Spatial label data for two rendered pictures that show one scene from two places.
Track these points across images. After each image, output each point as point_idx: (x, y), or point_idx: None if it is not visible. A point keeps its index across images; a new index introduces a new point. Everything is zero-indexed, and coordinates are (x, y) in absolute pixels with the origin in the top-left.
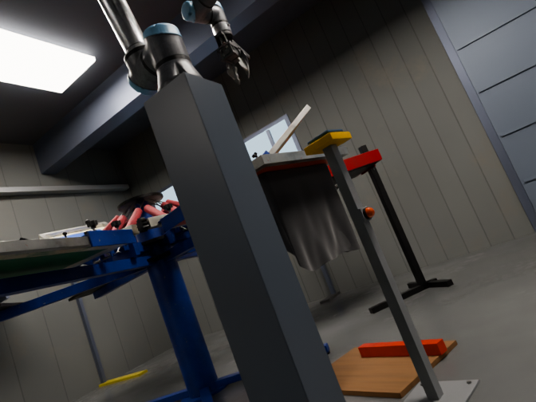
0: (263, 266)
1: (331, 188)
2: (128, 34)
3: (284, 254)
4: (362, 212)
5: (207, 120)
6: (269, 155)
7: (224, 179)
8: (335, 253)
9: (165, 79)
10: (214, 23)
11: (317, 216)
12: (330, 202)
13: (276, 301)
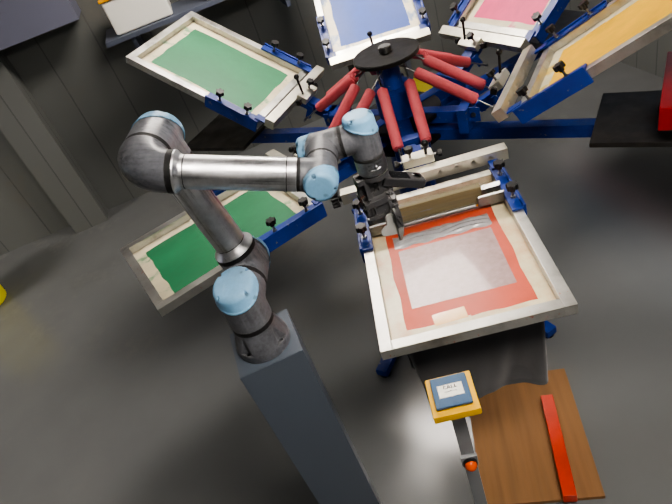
0: (317, 485)
1: (530, 329)
2: (210, 242)
3: (352, 466)
4: (462, 461)
5: (269, 407)
6: (394, 350)
7: (283, 446)
8: (496, 387)
9: (236, 348)
10: (353, 159)
11: (481, 362)
12: (519, 343)
13: (325, 499)
